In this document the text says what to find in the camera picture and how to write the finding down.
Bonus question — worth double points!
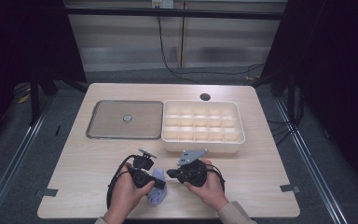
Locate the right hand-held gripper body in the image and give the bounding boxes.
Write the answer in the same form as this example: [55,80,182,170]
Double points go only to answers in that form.
[176,148,210,189]

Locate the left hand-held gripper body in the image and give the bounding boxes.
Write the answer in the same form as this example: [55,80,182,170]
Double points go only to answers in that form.
[129,147,158,189]

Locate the lavender sock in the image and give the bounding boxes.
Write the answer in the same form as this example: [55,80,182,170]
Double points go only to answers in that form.
[146,167,169,208]

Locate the white divided storage box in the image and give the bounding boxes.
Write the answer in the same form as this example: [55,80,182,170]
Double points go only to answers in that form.
[160,99,246,154]

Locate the person's right hand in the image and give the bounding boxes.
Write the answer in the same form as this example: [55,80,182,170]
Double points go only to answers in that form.
[184,159,229,212]

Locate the person's left hand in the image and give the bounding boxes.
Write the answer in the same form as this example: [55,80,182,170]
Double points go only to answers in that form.
[103,162,156,224]

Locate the clear brownish box lid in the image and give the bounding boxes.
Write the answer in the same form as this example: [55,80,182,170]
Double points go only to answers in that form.
[85,99,165,140]

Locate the grey tape strip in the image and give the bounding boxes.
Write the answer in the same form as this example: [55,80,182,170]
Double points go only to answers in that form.
[279,184,301,193]
[34,188,59,199]

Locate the black metal stand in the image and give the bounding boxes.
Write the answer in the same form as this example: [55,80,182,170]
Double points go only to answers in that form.
[28,69,42,126]

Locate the yellow floor object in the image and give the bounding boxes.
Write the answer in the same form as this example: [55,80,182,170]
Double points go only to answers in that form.
[17,92,32,105]

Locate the black horizontal bar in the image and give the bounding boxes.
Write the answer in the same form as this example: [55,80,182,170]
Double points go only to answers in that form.
[64,7,289,21]

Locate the black curtain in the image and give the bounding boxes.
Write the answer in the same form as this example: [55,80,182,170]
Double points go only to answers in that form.
[0,0,88,153]
[260,0,358,195]

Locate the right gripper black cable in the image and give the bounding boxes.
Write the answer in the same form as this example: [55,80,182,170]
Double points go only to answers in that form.
[204,163,227,192]

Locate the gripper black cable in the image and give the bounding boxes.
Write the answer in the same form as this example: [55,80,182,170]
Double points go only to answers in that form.
[105,154,138,210]
[204,163,227,192]

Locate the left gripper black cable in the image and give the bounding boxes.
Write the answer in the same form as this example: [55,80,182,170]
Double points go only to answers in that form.
[105,154,138,210]

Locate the black floor cables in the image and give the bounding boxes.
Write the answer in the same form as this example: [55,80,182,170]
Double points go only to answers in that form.
[266,87,306,147]

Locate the black hanging wall cable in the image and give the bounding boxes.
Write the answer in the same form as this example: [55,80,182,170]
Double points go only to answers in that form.
[156,15,266,86]

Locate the metal floor rail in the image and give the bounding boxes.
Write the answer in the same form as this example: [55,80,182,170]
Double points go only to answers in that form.
[0,102,56,224]
[274,97,345,224]

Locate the white wall socket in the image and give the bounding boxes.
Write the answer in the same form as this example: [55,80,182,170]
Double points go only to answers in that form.
[151,0,175,9]

